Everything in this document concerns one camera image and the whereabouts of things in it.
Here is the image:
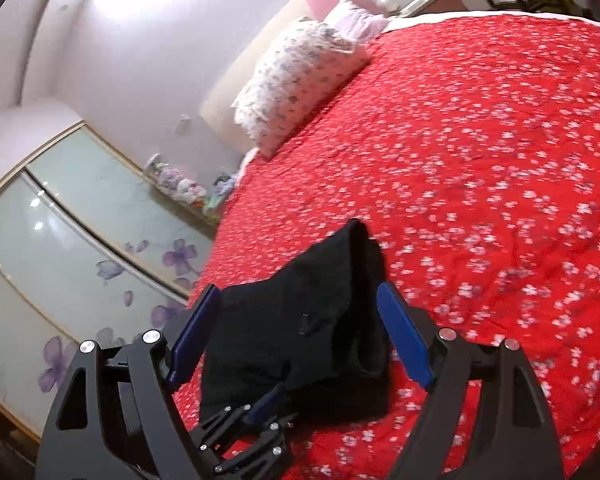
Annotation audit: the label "tube of plush toys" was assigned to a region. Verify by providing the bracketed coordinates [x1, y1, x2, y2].
[143, 154, 209, 207]

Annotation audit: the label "white floral pillow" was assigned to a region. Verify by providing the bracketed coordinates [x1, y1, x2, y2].
[231, 20, 372, 158]

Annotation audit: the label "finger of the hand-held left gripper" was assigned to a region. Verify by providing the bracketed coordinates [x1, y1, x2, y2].
[214, 412, 301, 480]
[198, 385, 284, 454]

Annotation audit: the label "cluttered bedside table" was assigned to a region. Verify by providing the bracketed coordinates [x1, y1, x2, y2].
[202, 172, 239, 224]

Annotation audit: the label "pink pillow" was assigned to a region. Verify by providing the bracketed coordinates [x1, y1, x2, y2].
[325, 0, 389, 41]

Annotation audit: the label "black pants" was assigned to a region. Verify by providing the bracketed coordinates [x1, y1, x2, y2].
[199, 219, 394, 424]

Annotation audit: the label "wooden nightstand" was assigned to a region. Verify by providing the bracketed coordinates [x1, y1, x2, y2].
[397, 0, 469, 17]

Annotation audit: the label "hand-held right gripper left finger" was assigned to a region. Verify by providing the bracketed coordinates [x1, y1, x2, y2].
[35, 284, 223, 480]

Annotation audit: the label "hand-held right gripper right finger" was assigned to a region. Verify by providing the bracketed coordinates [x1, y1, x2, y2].
[375, 280, 566, 480]

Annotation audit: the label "red floral bedspread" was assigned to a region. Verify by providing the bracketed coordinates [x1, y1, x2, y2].
[172, 10, 600, 480]

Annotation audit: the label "flower-print sliding wardrobe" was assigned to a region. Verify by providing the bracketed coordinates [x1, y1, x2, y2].
[0, 120, 219, 443]

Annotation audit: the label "cream and pink headboard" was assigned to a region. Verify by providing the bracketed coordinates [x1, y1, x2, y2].
[200, 0, 381, 153]

